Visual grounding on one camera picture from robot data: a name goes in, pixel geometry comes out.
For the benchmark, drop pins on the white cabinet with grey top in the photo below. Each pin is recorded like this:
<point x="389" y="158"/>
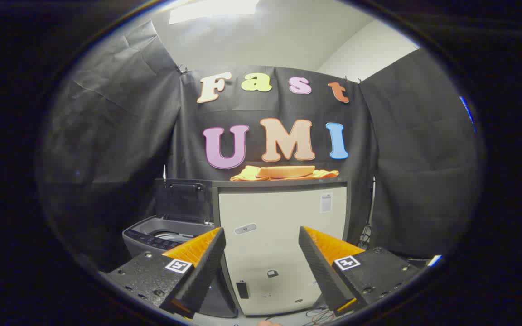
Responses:
<point x="274" y="213"/>

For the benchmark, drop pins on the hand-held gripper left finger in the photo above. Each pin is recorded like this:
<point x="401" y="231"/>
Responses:
<point x="206" y="267"/>

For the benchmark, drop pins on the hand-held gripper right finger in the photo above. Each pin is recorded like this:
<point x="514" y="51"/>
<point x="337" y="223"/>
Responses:
<point x="317" y="267"/>

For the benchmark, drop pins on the dark washing machine lid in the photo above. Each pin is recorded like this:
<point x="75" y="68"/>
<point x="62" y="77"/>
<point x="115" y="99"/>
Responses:
<point x="184" y="201"/>

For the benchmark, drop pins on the grey washing machine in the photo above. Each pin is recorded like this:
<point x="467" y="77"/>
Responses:
<point x="150" y="237"/>

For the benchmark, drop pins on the black backdrop cloth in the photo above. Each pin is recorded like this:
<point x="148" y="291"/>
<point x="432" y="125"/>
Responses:
<point x="116" y="136"/>

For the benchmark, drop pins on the orange clothes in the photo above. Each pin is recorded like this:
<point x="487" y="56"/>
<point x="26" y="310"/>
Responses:
<point x="283" y="172"/>

